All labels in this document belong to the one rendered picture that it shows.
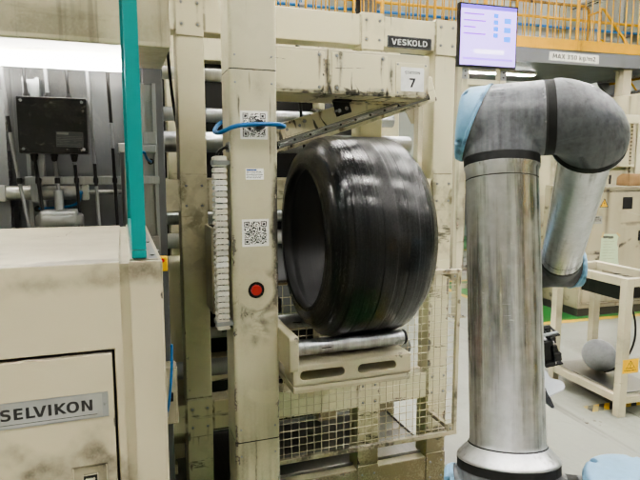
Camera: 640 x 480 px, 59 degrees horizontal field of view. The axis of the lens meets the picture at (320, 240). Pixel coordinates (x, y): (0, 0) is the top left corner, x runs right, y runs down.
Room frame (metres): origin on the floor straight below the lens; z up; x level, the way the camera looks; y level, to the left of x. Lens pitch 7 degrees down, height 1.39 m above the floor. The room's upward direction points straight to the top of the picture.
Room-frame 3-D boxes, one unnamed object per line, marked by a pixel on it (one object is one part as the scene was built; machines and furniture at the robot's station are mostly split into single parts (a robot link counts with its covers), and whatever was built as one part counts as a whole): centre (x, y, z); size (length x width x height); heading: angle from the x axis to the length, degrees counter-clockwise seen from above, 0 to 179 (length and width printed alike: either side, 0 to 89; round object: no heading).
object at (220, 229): (1.53, 0.27, 1.19); 0.05 x 0.04 x 0.48; 19
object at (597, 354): (3.37, -1.77, 0.40); 0.60 x 0.35 x 0.80; 17
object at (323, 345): (1.56, -0.09, 0.90); 0.35 x 0.05 x 0.05; 109
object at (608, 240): (5.62, -2.81, 0.62); 0.91 x 0.58 x 1.25; 107
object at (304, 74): (2.01, -0.06, 1.71); 0.61 x 0.25 x 0.15; 109
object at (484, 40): (5.27, -1.52, 2.60); 0.60 x 0.05 x 0.55; 107
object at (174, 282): (2.33, 0.62, 0.61); 0.33 x 0.06 x 0.86; 19
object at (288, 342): (1.63, 0.13, 0.90); 0.40 x 0.03 x 0.10; 19
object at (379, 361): (1.56, -0.08, 0.84); 0.36 x 0.09 x 0.06; 109
